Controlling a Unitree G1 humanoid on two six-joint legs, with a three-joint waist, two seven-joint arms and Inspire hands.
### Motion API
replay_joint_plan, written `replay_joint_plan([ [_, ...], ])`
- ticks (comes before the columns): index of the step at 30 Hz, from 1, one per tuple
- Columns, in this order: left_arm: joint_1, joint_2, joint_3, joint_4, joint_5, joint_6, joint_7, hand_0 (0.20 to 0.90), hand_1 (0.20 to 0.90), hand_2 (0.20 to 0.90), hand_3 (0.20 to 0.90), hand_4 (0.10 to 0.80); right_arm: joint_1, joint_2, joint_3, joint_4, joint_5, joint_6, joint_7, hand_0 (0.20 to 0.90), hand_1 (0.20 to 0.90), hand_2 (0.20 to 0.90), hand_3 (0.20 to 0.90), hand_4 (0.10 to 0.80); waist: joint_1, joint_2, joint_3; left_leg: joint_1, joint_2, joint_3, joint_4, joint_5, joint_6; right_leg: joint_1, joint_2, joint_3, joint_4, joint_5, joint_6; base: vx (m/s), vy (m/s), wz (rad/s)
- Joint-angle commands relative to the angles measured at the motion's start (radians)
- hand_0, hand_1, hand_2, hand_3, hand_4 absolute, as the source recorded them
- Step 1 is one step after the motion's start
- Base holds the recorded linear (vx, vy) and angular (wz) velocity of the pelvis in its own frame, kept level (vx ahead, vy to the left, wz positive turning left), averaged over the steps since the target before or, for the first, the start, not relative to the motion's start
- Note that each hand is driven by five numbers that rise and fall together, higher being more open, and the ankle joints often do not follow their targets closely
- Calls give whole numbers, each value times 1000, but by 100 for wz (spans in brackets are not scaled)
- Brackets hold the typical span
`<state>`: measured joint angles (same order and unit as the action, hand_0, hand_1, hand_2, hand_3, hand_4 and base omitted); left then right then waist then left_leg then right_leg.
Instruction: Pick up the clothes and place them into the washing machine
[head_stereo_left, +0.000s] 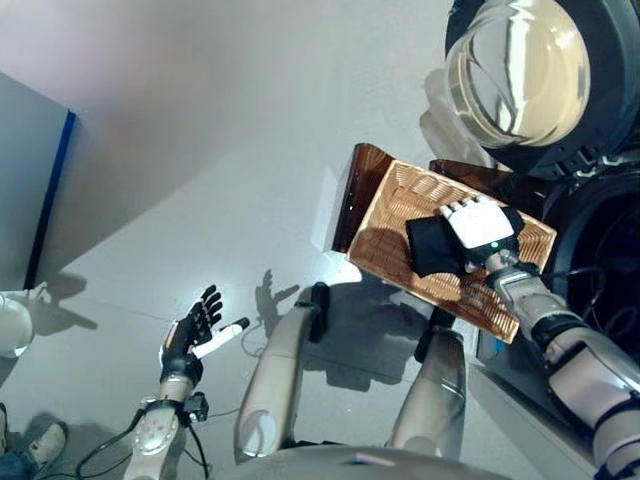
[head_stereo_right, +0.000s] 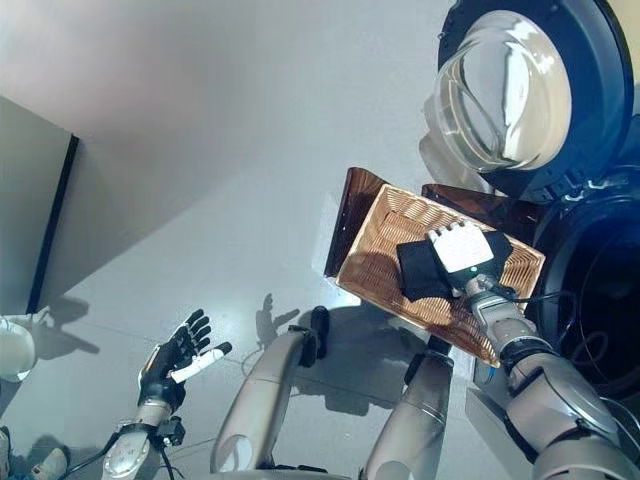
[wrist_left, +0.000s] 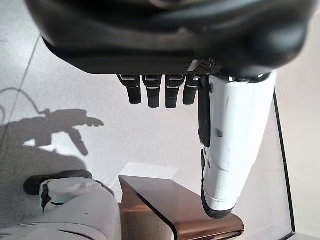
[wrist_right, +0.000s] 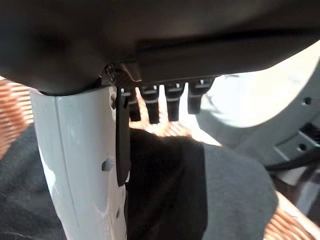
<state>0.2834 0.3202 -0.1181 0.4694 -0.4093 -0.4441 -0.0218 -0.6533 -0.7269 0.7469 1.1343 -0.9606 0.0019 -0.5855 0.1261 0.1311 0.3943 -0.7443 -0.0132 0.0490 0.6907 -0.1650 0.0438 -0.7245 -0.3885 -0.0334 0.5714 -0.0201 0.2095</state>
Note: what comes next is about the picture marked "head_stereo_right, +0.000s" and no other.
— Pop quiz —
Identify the grey robot torso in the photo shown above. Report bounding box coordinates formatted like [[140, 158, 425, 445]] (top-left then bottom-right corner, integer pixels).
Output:
[[234, 467, 361, 480]]

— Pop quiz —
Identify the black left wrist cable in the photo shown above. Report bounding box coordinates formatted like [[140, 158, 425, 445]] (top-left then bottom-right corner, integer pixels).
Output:
[[64, 424, 182, 480]]

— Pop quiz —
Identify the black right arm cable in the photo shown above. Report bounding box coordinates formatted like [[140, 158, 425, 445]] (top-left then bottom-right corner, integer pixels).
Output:
[[499, 287, 640, 401]]

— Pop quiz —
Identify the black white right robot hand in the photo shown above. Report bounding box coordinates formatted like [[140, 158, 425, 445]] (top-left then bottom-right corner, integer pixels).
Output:
[[425, 219, 496, 297]]

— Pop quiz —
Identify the white cylinder object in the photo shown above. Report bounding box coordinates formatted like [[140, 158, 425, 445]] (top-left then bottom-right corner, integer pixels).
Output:
[[0, 314, 37, 384]]

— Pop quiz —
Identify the silver left robot leg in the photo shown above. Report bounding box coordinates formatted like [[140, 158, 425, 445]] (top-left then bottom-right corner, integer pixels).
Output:
[[209, 306, 331, 474]]

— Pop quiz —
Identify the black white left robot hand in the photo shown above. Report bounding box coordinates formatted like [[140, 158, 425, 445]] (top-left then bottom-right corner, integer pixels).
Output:
[[137, 308, 234, 402]]

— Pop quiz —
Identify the silver robot leg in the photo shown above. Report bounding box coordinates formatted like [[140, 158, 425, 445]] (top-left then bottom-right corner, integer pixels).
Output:
[[209, 306, 331, 474], [362, 335, 457, 480]]

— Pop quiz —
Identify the glossy dark brown stool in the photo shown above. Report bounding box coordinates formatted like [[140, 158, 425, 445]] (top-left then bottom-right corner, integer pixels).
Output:
[[323, 167, 544, 279]]

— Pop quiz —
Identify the grey board panel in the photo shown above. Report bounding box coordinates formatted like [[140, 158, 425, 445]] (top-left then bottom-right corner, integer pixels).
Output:
[[0, 94, 81, 314]]

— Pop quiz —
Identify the silver right robot leg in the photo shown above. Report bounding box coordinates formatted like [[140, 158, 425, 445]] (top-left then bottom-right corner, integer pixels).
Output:
[[362, 335, 457, 480]]

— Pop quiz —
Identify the white floor cable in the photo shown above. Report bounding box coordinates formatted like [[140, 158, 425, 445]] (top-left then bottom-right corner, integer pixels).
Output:
[[241, 344, 267, 377]]

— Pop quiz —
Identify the dark grey washing machine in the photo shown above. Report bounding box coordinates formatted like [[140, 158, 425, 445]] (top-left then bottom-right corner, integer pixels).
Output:
[[464, 159, 640, 451]]

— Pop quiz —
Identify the round glass washer door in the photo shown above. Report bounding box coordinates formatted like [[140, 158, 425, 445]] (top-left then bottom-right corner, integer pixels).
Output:
[[418, 0, 640, 199]]

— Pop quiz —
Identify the wicker laundry basket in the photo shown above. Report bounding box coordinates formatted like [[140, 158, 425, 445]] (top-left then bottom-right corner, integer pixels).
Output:
[[337, 183, 546, 364]]

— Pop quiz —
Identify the dark navy garment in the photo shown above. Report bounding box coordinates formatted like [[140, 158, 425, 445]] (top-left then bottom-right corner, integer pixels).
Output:
[[395, 228, 514, 302]]

